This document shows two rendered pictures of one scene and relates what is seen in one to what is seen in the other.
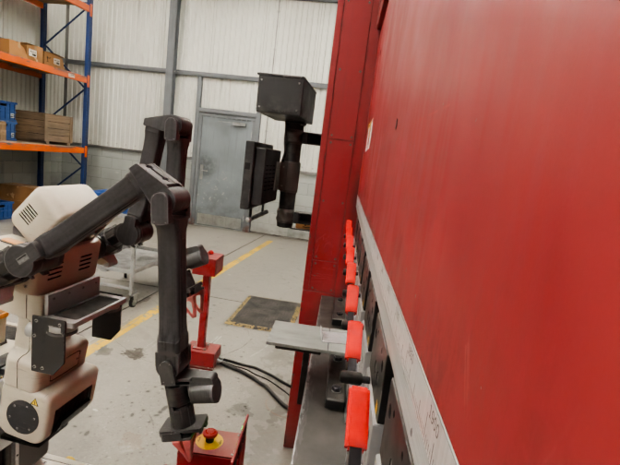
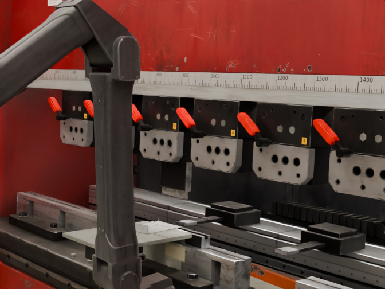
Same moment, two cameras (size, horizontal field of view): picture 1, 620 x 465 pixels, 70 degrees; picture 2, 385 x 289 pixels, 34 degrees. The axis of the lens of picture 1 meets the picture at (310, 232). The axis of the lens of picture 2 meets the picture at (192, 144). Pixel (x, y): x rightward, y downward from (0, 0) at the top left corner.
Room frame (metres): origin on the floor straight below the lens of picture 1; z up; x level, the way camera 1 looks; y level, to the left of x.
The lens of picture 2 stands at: (0.17, 0.96, 1.36)
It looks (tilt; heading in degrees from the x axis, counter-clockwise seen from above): 5 degrees down; 313
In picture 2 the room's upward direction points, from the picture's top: 3 degrees clockwise
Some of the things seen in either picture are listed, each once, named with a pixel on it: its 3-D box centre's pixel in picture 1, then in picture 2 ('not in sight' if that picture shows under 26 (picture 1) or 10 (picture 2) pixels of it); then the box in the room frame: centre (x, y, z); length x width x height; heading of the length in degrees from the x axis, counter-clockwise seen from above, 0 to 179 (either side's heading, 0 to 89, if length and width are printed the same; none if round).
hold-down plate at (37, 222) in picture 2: (339, 311); (37, 226); (1.92, -0.17, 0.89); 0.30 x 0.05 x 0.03; 177
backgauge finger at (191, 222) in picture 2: not in sight; (214, 215); (1.32, -0.36, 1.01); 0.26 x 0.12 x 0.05; 87
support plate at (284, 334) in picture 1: (312, 338); (128, 235); (1.33, -0.05, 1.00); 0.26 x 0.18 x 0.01; 87
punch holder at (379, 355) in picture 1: (402, 393); not in sight; (0.55, -0.15, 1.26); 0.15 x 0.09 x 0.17; 177
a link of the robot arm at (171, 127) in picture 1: (174, 187); not in sight; (1.43, 0.45, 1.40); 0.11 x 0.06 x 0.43; 171
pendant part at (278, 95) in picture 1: (281, 159); not in sight; (2.60, 0.21, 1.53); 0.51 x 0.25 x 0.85; 173
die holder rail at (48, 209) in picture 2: not in sight; (61, 217); (1.87, -0.23, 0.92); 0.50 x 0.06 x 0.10; 177
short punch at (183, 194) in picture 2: not in sight; (175, 178); (1.32, -0.20, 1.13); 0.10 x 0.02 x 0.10; 177
